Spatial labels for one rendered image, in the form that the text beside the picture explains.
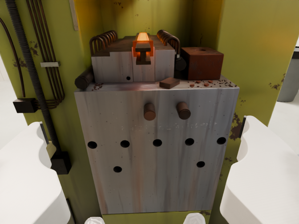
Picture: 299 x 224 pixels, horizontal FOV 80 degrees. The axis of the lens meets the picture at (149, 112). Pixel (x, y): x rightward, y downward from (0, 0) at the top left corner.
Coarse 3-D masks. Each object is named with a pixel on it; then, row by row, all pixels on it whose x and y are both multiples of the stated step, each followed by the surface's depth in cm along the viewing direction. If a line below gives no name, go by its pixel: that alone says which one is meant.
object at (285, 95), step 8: (296, 48) 250; (296, 56) 216; (296, 64) 220; (288, 72) 228; (296, 72) 225; (288, 80) 232; (296, 80) 231; (288, 88) 237; (296, 88) 238; (280, 96) 245; (288, 96) 243
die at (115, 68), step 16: (112, 48) 54; (128, 48) 46; (160, 48) 44; (96, 64) 44; (112, 64) 44; (128, 64) 44; (160, 64) 44; (96, 80) 45; (112, 80) 46; (128, 80) 46; (144, 80) 46; (160, 80) 46
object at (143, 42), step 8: (144, 32) 71; (136, 40) 41; (144, 40) 41; (152, 40) 41; (136, 48) 32; (144, 48) 32; (152, 48) 41; (136, 56) 42; (144, 56) 33; (136, 64) 34; (144, 64) 34
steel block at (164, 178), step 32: (96, 96) 41; (128, 96) 41; (160, 96) 42; (192, 96) 42; (224, 96) 42; (96, 128) 45; (224, 128) 46; (96, 160) 50; (128, 160) 50; (160, 160) 51; (192, 160) 51; (128, 192) 56; (160, 192) 57; (192, 192) 57
